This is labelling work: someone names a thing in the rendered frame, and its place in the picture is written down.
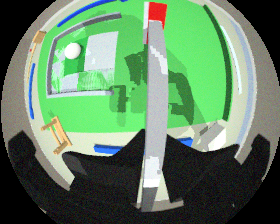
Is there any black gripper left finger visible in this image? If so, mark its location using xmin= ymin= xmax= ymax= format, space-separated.
xmin=61 ymin=128 xmax=145 ymax=207

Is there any white golf ball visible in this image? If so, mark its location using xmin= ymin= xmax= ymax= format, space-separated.
xmin=65 ymin=42 xmax=81 ymax=59

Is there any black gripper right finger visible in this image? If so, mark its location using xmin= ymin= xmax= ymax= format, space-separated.
xmin=162 ymin=133 xmax=240 ymax=203

